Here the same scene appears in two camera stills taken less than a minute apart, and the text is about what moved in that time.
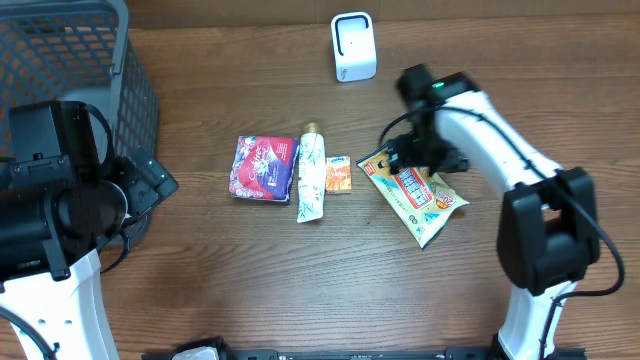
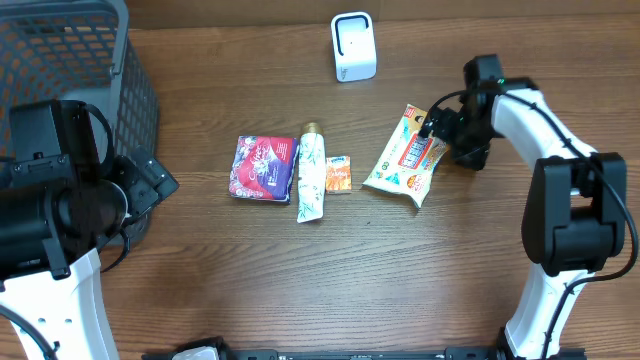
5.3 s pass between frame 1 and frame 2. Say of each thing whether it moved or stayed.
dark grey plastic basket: stayed
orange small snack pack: stayed
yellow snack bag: moved
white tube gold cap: stayed
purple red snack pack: stayed
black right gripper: moved
